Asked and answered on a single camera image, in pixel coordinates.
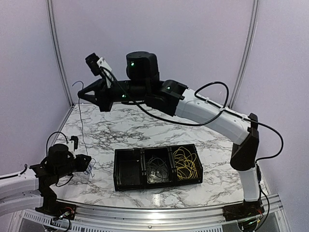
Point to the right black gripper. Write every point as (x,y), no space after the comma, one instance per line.
(101,97)

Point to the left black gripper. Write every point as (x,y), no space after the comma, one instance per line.
(82,166)

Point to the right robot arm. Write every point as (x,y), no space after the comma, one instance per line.
(176,99)

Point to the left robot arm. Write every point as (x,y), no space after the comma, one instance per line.
(30,188)

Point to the black three-compartment tray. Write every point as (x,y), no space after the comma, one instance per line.
(156,167)

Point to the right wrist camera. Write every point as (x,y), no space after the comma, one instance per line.
(99,66)

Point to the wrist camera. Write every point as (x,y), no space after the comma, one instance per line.
(99,66)
(73,143)

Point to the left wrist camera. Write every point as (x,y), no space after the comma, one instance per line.
(73,143)

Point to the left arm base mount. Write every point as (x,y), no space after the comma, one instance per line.
(58,210)

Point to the left aluminium corner post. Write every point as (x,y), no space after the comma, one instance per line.
(58,56)

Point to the aluminium corner post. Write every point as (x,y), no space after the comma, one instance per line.
(246,53)
(58,56)

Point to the right aluminium corner post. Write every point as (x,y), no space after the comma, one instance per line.
(246,53)

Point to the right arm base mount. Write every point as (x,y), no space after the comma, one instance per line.
(242,210)

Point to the aluminium front rail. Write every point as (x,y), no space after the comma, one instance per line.
(95,218)

